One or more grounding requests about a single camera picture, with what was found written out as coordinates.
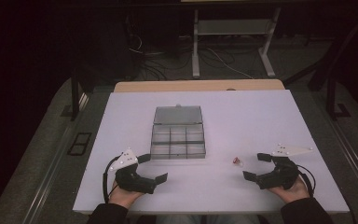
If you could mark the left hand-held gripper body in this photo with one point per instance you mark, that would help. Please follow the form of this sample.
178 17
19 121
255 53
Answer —
133 182

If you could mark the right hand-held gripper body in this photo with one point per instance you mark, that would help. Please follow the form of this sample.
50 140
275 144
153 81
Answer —
279 177

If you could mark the person's left hand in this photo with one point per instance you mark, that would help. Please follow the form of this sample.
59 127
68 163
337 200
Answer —
121 196

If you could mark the person's right hand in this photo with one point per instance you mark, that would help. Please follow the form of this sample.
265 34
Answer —
293 193

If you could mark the small red and white object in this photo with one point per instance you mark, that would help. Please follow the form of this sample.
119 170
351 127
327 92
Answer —
236 161

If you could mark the clear plastic compartment box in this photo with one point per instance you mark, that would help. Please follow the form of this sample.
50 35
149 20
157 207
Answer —
178 137

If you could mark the white table board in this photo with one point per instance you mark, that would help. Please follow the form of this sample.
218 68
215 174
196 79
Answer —
236 124

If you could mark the black metal stand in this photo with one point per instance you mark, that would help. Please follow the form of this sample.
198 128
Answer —
74 96
332 99

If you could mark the black rectangular floor frame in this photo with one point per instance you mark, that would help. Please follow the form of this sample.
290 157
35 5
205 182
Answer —
79 143

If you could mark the white metal stand frame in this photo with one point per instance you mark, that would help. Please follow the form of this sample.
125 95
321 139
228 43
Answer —
230 27

